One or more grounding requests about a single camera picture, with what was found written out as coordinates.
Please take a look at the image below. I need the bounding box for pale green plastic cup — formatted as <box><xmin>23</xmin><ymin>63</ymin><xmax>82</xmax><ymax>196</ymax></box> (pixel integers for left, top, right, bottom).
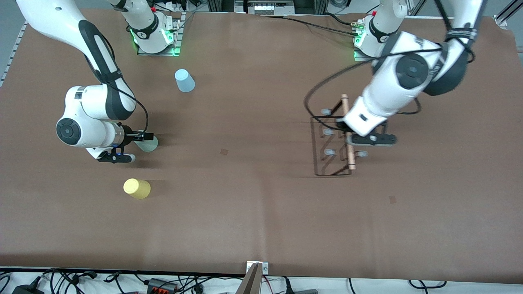
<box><xmin>137</xmin><ymin>135</ymin><xmax>159</xmax><ymax>153</ymax></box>

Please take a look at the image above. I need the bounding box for black wire cup holder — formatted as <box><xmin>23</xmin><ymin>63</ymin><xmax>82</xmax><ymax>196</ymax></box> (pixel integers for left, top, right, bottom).
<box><xmin>311</xmin><ymin>94</ymin><xmax>368</xmax><ymax>177</ymax></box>

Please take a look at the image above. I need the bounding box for yellow plastic cup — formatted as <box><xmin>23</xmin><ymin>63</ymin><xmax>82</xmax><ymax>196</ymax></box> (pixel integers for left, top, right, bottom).
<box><xmin>123</xmin><ymin>178</ymin><xmax>151</xmax><ymax>200</ymax></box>

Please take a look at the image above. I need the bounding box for light blue plastic cup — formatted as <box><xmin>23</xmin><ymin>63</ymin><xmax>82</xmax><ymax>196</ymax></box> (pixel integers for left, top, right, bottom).
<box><xmin>174</xmin><ymin>69</ymin><xmax>196</xmax><ymax>93</ymax></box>

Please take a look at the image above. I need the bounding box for large table cover sheet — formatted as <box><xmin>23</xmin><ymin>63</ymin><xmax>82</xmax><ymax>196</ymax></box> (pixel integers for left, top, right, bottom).
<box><xmin>0</xmin><ymin>9</ymin><xmax>523</xmax><ymax>284</ymax></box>

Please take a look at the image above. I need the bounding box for white power strip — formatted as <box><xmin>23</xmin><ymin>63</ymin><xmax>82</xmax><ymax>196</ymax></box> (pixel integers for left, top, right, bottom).
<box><xmin>161</xmin><ymin>0</ymin><xmax>189</xmax><ymax>13</ymax></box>

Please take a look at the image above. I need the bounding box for grey multi-socket box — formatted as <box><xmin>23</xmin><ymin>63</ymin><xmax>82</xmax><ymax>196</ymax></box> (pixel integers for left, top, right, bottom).
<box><xmin>247</xmin><ymin>2</ymin><xmax>283</xmax><ymax>16</ymax></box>

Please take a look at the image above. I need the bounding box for black and orange power strip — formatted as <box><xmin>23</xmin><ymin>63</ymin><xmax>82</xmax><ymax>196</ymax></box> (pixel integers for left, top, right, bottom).
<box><xmin>146</xmin><ymin>278</ymin><xmax>179</xmax><ymax>293</ymax></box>

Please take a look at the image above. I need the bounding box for black power adapter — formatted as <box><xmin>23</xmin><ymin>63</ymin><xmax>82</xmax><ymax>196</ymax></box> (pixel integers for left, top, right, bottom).
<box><xmin>11</xmin><ymin>284</ymin><xmax>45</xmax><ymax>294</ymax></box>

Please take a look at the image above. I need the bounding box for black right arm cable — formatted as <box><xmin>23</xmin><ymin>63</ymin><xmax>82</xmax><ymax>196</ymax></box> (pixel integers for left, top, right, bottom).
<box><xmin>84</xmin><ymin>31</ymin><xmax>148</xmax><ymax>135</ymax></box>

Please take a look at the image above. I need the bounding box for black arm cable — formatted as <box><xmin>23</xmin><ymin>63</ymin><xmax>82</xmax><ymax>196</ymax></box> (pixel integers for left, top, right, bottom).
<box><xmin>84</xmin><ymin>31</ymin><xmax>148</xmax><ymax>135</ymax></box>
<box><xmin>304</xmin><ymin>0</ymin><xmax>476</xmax><ymax>132</ymax></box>

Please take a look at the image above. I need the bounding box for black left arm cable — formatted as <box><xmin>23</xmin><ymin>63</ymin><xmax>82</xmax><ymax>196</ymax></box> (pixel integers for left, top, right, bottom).
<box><xmin>304</xmin><ymin>0</ymin><xmax>476</xmax><ymax>132</ymax></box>

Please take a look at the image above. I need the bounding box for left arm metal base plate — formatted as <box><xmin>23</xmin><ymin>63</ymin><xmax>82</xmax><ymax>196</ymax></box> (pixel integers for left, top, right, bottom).
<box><xmin>354</xmin><ymin>45</ymin><xmax>378</xmax><ymax>63</ymax></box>

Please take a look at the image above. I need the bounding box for thin black table cable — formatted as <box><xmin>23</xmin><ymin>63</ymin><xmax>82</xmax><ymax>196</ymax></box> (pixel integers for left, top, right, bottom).
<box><xmin>260</xmin><ymin>15</ymin><xmax>360</xmax><ymax>38</ymax></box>

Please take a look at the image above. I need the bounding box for thick black table cable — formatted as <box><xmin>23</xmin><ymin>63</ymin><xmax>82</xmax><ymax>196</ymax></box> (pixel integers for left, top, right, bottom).
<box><xmin>283</xmin><ymin>12</ymin><xmax>354</xmax><ymax>27</ymax></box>

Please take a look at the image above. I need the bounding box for dark aluminium frame post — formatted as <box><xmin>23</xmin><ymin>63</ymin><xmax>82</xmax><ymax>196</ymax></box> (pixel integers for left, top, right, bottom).
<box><xmin>206</xmin><ymin>0</ymin><xmax>235</xmax><ymax>13</ymax></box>
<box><xmin>294</xmin><ymin>0</ymin><xmax>327</xmax><ymax>15</ymax></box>

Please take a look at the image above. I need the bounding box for slotted aluminium side rail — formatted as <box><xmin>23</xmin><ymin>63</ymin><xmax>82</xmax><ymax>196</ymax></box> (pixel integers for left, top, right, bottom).
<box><xmin>0</xmin><ymin>20</ymin><xmax>29</xmax><ymax>87</ymax></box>

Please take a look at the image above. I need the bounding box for tangled black floor cable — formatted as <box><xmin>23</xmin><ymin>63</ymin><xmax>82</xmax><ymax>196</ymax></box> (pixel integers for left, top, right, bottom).
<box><xmin>43</xmin><ymin>268</ymin><xmax>98</xmax><ymax>288</ymax></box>

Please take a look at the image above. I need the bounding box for aluminium camera mount profile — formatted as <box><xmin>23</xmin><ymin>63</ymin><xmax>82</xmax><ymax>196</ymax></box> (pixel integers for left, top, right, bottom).
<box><xmin>236</xmin><ymin>261</ymin><xmax>269</xmax><ymax>294</ymax></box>

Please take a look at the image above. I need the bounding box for black looped floor cable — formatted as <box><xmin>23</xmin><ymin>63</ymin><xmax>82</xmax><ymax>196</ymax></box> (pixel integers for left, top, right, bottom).
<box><xmin>409</xmin><ymin>279</ymin><xmax>447</xmax><ymax>289</ymax></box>

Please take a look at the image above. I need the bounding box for aluminium corner frame bar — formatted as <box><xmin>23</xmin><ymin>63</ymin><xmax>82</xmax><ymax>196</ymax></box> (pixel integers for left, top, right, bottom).
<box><xmin>494</xmin><ymin>0</ymin><xmax>523</xmax><ymax>28</ymax></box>

